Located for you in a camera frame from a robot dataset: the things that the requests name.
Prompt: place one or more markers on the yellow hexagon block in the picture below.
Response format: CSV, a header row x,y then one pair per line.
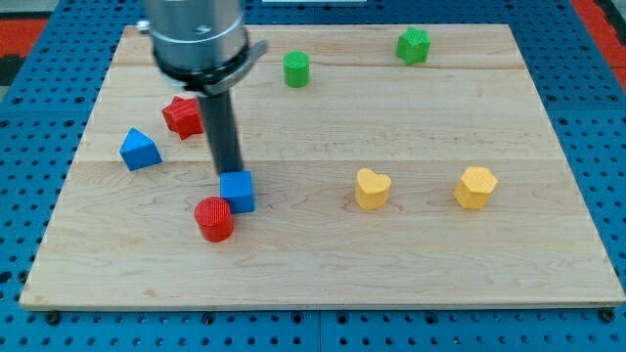
x,y
475,188

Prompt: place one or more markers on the yellow heart block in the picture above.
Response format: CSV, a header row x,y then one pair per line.
x,y
372,189

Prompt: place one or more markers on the blue triangle block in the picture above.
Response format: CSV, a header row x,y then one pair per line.
x,y
139,151

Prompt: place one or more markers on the wooden board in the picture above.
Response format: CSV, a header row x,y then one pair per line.
x,y
122,240

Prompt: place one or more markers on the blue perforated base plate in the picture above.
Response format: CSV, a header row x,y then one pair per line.
x,y
44,113

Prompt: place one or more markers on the green star block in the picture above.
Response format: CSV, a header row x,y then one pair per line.
x,y
413,46

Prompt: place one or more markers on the red cylinder block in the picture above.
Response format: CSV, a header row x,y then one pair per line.
x,y
214,219

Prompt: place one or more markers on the red star block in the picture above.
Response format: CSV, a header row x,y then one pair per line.
x,y
182,116

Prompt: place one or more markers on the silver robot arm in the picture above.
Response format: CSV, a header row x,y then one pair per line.
x,y
203,44

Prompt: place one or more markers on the green cylinder block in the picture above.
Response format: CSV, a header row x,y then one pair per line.
x,y
296,67

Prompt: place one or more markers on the blue cube block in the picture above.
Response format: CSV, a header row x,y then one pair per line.
x,y
237,189

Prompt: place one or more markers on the black pusher rod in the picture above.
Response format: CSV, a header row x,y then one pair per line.
x,y
220,128

